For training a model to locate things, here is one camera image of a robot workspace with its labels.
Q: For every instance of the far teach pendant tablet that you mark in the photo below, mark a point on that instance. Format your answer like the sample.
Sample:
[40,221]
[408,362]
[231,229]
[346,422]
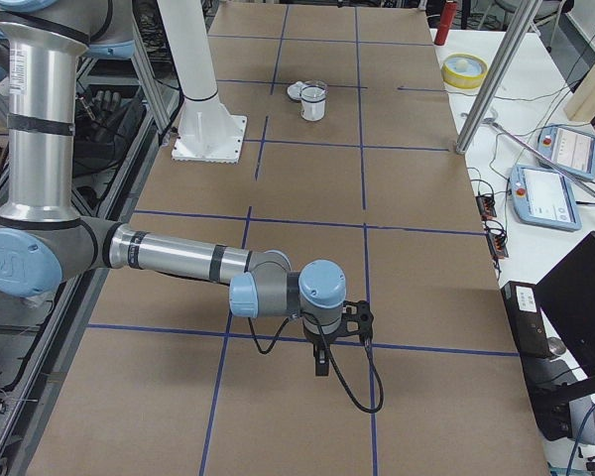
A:
[569,148]

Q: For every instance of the white enamel mug blue rim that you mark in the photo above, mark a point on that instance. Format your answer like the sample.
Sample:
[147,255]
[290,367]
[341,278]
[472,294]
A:
[312,112]

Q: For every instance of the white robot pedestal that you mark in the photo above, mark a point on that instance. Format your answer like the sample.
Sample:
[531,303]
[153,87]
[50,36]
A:
[207,132]

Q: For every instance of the aluminium frame post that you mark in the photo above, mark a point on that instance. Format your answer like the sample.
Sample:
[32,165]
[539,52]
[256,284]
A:
[508,48]

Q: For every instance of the white mug lid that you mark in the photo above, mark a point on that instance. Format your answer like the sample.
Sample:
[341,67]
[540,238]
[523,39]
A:
[294,91]

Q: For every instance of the yellow tape roll with bowl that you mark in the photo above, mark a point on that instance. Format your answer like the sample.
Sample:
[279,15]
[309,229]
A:
[464,71]

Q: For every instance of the black laptop monitor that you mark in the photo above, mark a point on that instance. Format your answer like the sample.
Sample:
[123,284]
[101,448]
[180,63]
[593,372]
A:
[566,294]

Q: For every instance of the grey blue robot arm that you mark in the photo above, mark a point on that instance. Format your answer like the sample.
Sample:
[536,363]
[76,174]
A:
[44,241]

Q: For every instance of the orange terminal block near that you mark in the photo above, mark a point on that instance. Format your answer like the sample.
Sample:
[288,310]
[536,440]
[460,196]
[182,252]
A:
[497,238]

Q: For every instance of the teach pendant tablet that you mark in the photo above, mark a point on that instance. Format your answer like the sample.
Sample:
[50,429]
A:
[544,198]
[569,148]

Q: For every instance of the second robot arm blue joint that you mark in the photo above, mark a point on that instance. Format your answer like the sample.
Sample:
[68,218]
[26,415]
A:
[111,51]

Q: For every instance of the red bottle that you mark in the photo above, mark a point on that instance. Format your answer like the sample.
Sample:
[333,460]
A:
[447,16]

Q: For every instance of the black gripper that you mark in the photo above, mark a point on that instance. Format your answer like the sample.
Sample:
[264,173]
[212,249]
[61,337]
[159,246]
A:
[320,344]

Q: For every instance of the black box with label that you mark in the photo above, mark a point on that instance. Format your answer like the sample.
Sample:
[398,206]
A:
[526,322]

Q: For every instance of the near teach pendant tablet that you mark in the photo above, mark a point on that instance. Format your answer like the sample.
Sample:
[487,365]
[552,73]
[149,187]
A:
[544,198]

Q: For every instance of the orange terminal block far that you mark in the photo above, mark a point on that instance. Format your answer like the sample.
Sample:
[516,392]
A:
[485,200]

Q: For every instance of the orange terminal block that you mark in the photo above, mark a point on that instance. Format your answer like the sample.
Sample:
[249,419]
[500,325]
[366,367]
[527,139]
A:
[485,200]
[497,238]

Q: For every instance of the clear plastic funnel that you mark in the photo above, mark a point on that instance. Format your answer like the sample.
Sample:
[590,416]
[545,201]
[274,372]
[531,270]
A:
[313,91]

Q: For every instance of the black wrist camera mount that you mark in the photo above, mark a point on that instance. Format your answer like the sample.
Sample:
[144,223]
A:
[356,321]

